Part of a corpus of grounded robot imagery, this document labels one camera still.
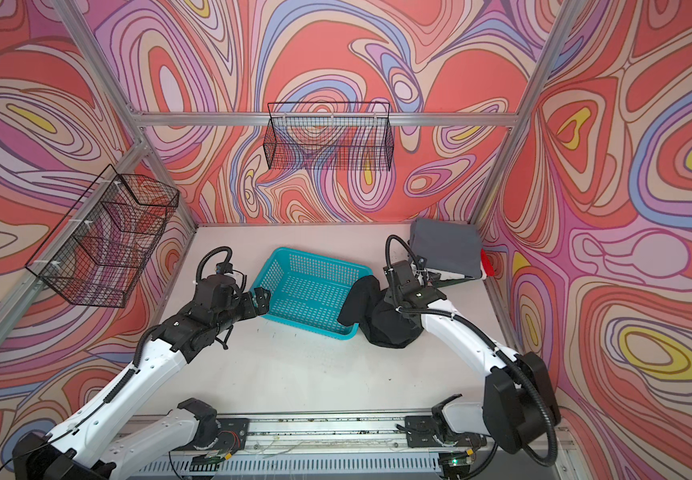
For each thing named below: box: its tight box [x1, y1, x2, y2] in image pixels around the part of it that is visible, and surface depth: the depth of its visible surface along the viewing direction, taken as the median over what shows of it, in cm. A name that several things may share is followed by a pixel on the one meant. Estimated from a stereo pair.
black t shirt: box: [338, 275, 424, 348], surface depth 85 cm
